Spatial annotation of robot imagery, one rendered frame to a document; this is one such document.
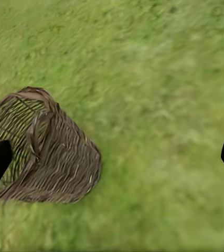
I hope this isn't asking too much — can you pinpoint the wicker basket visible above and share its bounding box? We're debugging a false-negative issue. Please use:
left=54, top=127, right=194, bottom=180
left=0, top=86, right=102, bottom=205

